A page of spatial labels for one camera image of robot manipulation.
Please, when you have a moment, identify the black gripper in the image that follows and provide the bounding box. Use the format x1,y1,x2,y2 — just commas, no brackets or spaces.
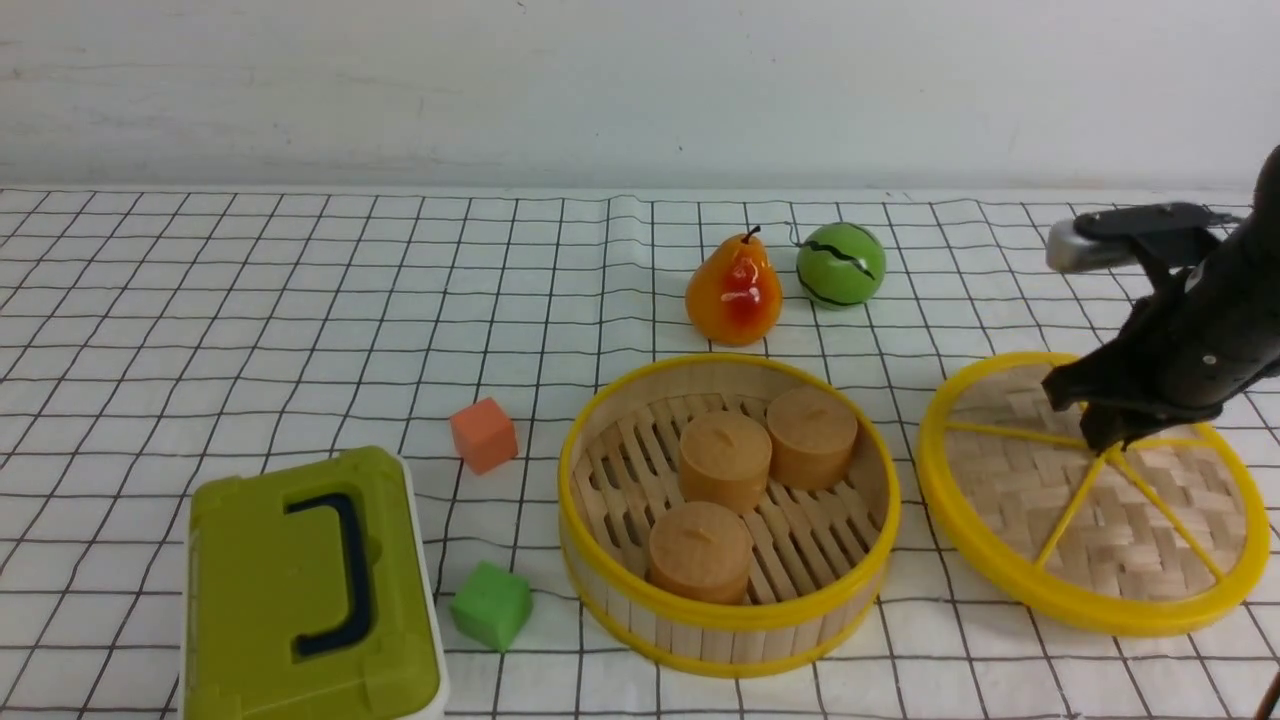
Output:
1041,234,1277,454

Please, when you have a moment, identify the yellow woven steamer lid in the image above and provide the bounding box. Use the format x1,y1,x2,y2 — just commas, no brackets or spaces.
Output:
916,352,1272,637

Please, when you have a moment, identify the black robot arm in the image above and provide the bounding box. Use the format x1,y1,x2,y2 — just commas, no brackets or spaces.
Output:
1042,151,1279,454

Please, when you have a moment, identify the bamboo steamer basket yellow rim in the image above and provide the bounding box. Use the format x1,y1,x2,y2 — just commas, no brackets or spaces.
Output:
557,354,902,678

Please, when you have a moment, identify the tan cylindrical bun rear right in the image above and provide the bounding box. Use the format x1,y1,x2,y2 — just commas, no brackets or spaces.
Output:
765,386,859,492

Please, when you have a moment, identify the tan cylindrical bun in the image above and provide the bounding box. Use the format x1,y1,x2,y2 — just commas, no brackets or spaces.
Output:
645,501,754,605
677,410,773,515
765,386,859,492

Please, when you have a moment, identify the green toy watermelon ball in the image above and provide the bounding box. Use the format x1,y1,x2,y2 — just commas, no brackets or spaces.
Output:
796,222,887,309

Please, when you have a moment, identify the tan cylindrical bun rear left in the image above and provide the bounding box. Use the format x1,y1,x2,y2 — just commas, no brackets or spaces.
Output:
677,410,773,515

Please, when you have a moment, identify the orange toy pear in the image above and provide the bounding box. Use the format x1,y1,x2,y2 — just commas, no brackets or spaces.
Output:
684,225,785,347

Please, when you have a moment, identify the tan cylindrical bun front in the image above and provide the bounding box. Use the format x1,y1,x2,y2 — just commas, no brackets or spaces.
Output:
645,501,754,605

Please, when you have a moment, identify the orange foam cube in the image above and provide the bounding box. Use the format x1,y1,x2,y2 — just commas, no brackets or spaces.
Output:
449,397,518,475

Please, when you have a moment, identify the green foam cube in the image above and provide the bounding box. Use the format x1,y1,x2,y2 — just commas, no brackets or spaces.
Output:
449,561,532,653

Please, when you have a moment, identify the olive green lidded box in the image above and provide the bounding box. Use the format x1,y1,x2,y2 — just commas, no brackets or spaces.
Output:
178,446,451,719

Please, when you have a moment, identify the white black grid tablecloth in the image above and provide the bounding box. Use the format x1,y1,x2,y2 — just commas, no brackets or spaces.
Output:
1,187,1277,719

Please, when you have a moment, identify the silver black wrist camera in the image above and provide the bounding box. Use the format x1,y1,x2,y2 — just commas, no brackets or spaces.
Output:
1044,202,1242,290

